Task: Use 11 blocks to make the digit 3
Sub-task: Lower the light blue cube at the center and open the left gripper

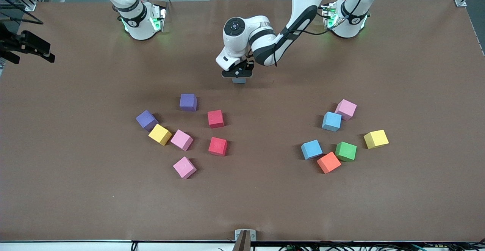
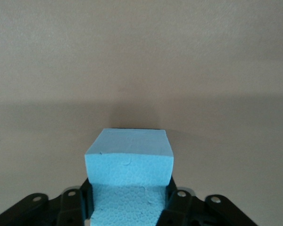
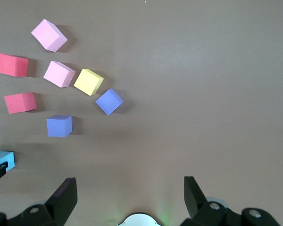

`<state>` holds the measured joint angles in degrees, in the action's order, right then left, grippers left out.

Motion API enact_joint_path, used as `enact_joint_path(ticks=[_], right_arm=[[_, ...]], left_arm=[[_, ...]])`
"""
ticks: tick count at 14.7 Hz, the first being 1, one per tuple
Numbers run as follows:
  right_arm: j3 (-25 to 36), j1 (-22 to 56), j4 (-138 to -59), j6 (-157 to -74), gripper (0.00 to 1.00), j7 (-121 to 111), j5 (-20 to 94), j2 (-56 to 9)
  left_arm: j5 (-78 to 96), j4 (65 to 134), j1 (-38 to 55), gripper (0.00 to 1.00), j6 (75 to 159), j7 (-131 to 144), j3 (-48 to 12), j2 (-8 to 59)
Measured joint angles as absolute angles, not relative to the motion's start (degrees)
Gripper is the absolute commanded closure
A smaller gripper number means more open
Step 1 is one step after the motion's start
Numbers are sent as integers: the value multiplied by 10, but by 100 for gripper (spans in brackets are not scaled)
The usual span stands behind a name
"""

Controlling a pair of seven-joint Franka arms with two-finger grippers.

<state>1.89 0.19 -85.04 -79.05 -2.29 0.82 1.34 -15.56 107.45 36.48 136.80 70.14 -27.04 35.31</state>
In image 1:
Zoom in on red foam block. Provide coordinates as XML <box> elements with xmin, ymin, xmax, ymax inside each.
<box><xmin>208</xmin><ymin>137</ymin><xmax>228</xmax><ymax>157</ymax></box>
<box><xmin>207</xmin><ymin>110</ymin><xmax>225</xmax><ymax>129</ymax></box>

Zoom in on orange foam block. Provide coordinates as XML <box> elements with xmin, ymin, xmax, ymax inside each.
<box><xmin>317</xmin><ymin>152</ymin><xmax>342</xmax><ymax>174</ymax></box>

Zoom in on brown table cover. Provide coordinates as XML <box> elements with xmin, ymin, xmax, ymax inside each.
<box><xmin>0</xmin><ymin>0</ymin><xmax>485</xmax><ymax>242</ymax></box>

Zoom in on white table edge strip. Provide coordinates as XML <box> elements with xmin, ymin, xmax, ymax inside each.
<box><xmin>0</xmin><ymin>240</ymin><xmax>485</xmax><ymax>251</ymax></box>

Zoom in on purple foam block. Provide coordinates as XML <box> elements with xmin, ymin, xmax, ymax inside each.
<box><xmin>136</xmin><ymin>110</ymin><xmax>159</xmax><ymax>132</ymax></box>
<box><xmin>180</xmin><ymin>94</ymin><xmax>198</xmax><ymax>112</ymax></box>

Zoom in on yellow foam block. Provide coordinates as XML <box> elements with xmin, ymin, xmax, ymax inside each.
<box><xmin>148</xmin><ymin>124</ymin><xmax>172</xmax><ymax>146</ymax></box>
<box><xmin>363</xmin><ymin>130</ymin><xmax>390</xmax><ymax>150</ymax></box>

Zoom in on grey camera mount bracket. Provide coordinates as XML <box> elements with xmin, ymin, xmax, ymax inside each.
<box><xmin>234</xmin><ymin>229</ymin><xmax>257</xmax><ymax>251</ymax></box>

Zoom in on green foam block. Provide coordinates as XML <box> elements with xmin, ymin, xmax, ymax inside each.
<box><xmin>335</xmin><ymin>142</ymin><xmax>358</xmax><ymax>163</ymax></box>

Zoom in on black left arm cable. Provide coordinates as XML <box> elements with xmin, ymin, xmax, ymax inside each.
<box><xmin>274</xmin><ymin>0</ymin><xmax>379</xmax><ymax>67</ymax></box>

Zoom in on pink foam block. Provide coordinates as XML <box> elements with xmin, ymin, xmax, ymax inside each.
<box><xmin>335</xmin><ymin>99</ymin><xmax>358</xmax><ymax>121</ymax></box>
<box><xmin>170</xmin><ymin>130</ymin><xmax>194</xmax><ymax>152</ymax></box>
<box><xmin>173</xmin><ymin>157</ymin><xmax>197</xmax><ymax>179</ymax></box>

